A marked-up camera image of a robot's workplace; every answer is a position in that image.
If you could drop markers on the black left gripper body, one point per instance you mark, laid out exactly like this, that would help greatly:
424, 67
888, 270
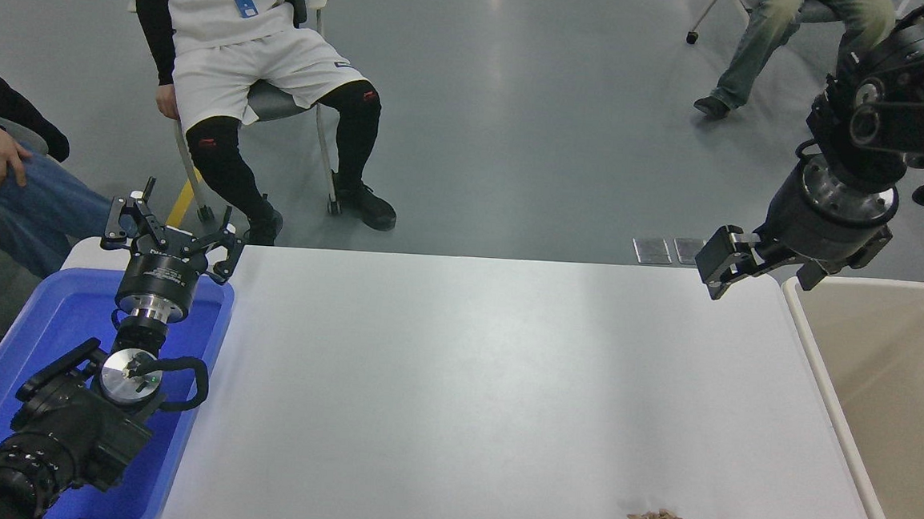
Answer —
160, 277

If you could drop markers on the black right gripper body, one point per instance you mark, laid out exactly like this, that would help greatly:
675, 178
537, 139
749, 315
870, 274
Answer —
820, 237

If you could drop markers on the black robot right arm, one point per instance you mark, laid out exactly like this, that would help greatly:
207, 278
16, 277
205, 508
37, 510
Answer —
906, 86

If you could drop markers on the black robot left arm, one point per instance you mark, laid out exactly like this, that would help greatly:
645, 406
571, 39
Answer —
75, 428

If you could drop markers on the silver floor plate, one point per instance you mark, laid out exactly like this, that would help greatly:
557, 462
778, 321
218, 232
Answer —
687, 251
653, 251

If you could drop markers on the person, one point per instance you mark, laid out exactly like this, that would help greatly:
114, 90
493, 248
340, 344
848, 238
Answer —
40, 210
764, 45
225, 60

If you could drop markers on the blue plastic tray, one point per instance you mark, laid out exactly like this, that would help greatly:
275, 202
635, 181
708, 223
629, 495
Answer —
49, 322

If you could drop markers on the large pale bin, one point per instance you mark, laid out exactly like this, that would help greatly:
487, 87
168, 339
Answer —
903, 399

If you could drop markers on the grey metal-legged chair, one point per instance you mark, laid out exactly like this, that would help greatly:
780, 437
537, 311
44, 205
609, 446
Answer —
275, 104

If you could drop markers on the grey chair seat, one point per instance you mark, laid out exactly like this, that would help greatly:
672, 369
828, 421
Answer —
24, 135

